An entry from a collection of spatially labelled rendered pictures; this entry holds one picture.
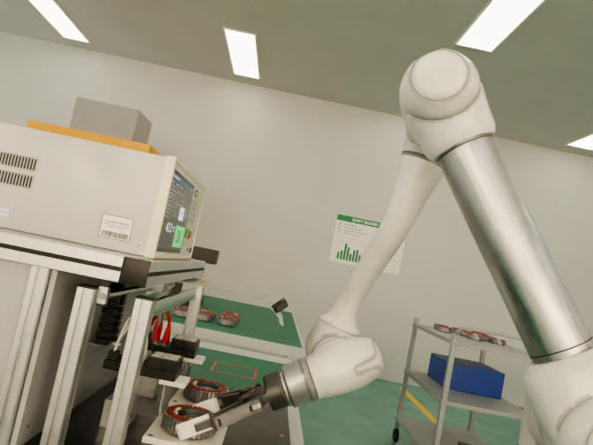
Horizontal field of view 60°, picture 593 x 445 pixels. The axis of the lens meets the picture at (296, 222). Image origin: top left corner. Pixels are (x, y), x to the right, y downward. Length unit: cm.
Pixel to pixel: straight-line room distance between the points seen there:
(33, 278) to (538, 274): 82
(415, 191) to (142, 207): 55
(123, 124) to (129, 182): 413
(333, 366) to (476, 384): 283
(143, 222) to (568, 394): 78
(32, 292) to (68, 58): 651
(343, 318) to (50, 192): 68
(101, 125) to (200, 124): 180
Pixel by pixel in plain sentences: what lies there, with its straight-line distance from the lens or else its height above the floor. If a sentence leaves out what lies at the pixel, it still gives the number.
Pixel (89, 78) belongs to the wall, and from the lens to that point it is 721.
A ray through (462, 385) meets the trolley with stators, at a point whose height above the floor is 59.
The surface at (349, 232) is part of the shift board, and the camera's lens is 649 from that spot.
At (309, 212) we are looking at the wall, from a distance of 645.
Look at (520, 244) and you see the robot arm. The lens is 90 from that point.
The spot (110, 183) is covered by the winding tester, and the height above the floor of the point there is 124.
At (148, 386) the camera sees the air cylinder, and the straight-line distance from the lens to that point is 137.
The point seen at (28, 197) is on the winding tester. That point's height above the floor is 118.
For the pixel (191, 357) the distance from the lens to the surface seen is 134.
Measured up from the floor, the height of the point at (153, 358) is 92.
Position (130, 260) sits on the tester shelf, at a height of 111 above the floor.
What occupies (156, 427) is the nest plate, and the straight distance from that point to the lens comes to 115.
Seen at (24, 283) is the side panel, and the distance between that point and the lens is 98.
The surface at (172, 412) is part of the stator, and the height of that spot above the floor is 82.
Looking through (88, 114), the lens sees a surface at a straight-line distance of 531.
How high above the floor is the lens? 116
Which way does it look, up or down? 5 degrees up
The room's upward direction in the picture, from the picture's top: 12 degrees clockwise
